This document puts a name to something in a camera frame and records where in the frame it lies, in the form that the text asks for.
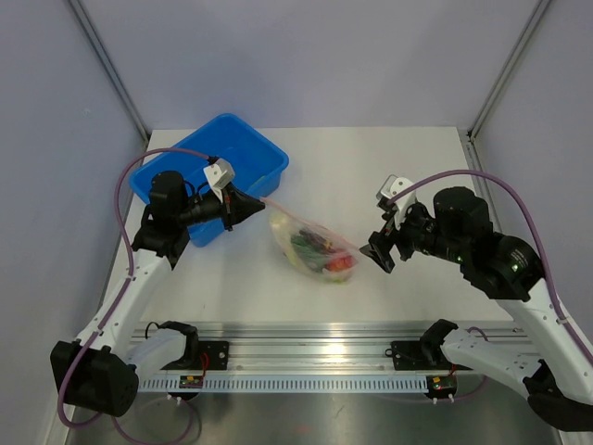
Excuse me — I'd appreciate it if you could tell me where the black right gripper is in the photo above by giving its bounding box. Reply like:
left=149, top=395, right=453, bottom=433
left=360, top=199, right=468, bottom=273

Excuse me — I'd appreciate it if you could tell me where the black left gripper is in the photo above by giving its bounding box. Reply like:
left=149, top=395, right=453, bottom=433
left=176, top=183, right=265, bottom=232

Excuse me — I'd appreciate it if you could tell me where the red apple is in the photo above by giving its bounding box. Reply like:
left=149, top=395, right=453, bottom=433
left=325, top=255, right=357, bottom=273

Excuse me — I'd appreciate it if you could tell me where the green cucumber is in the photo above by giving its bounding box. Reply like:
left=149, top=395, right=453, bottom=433
left=291, top=235, right=332, bottom=271

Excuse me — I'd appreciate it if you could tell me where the clear pink-dotted zip bag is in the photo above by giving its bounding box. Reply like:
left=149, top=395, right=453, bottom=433
left=259, top=197, right=363, bottom=285

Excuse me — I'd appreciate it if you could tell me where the white green leek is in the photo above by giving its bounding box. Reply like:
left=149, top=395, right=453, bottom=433
left=270, top=210, right=348, bottom=284

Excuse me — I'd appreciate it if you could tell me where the dark red onion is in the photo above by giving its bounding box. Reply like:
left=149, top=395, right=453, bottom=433
left=299, top=228, right=332, bottom=249

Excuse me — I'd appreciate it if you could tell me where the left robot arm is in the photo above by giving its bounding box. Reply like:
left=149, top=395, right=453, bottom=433
left=50, top=165, right=265, bottom=426

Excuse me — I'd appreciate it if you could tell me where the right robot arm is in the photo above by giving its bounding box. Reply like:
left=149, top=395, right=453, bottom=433
left=360, top=186, right=592, bottom=432

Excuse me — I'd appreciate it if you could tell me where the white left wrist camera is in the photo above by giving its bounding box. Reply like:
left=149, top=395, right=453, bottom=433
left=203, top=159, right=235, bottom=193

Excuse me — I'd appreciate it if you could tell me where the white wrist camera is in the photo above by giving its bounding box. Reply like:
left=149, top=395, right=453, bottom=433
left=203, top=159, right=235, bottom=193
left=376, top=175, right=417, bottom=228

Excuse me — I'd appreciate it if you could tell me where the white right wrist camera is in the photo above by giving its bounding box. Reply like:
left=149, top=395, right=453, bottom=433
left=376, top=175, right=417, bottom=228

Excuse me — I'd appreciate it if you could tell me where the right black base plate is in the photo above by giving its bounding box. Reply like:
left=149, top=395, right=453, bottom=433
left=384, top=340, right=467, bottom=372

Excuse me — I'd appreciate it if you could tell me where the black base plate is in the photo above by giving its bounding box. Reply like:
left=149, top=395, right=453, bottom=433
left=384, top=340, right=467, bottom=372
left=162, top=340, right=230, bottom=371

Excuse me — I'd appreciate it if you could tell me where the right side aluminium rail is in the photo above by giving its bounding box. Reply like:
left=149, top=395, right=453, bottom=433
left=460, top=132, right=500, bottom=229

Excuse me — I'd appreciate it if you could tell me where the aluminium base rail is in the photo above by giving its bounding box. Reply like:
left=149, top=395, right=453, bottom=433
left=129, top=321, right=534, bottom=375

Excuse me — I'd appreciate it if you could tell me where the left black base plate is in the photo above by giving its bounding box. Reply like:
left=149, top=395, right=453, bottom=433
left=162, top=340, right=230, bottom=371

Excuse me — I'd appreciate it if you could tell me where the white slotted cable duct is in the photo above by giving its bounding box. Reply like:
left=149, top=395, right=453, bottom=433
left=139, top=374, right=428, bottom=394

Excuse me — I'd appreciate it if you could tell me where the left aluminium frame post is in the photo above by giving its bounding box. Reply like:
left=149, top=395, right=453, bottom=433
left=65, top=0, right=151, bottom=145

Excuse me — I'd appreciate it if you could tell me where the aluminium frame post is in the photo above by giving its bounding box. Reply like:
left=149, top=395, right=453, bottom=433
left=65, top=0, right=151, bottom=145
left=467, top=0, right=554, bottom=143

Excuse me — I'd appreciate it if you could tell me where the right aluminium frame post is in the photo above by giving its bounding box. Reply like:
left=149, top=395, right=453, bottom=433
left=467, top=0, right=554, bottom=143

